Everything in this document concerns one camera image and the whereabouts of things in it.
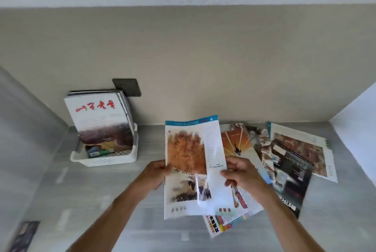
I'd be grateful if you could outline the pile of assorted magazines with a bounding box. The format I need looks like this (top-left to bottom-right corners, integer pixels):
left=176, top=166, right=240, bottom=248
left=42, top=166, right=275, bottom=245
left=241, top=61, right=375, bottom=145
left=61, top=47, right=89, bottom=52
left=202, top=121, right=338, bottom=238

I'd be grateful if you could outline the white perforated plastic basket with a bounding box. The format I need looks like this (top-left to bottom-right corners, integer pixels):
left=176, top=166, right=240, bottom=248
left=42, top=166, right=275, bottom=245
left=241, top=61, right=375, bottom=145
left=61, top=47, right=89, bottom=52
left=70, top=122, right=139, bottom=167

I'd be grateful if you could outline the person's right forearm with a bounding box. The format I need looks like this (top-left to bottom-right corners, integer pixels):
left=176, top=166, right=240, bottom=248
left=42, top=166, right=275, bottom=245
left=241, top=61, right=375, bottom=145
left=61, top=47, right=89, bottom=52
left=258, top=191, right=334, bottom=252

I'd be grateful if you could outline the dark wall socket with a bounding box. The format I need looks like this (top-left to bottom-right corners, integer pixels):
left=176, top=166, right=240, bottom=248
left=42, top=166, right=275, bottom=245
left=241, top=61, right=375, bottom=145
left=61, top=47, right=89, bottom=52
left=112, top=78, right=141, bottom=97

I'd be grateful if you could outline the dark rectangular leaflet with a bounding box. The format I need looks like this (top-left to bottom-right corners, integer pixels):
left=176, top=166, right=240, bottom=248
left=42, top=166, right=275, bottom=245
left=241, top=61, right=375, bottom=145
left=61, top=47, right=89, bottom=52
left=5, top=220, right=41, bottom=252

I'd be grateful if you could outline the white magazine red calligraphy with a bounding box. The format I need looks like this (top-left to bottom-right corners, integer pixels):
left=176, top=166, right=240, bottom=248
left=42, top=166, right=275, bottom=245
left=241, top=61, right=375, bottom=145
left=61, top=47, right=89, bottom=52
left=63, top=92, right=134, bottom=158

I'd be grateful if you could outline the person's left forearm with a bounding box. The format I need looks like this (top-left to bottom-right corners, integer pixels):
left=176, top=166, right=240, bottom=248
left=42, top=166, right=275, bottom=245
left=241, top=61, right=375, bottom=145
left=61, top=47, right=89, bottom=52
left=67, top=181, right=153, bottom=252

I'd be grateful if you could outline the person's right hand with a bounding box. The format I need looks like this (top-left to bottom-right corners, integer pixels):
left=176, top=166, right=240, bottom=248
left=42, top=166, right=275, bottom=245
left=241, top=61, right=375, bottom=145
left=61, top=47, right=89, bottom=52
left=220, top=155, right=275, bottom=202

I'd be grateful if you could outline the person's left hand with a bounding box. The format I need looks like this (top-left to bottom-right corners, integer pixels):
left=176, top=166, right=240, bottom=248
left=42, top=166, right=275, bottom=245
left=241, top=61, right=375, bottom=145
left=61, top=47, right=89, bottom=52
left=138, top=159, right=174, bottom=194

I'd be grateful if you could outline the blue-edged tree painting magazine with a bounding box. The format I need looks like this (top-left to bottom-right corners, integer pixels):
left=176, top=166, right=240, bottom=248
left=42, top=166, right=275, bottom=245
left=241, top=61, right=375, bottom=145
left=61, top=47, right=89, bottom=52
left=164, top=115, right=235, bottom=221

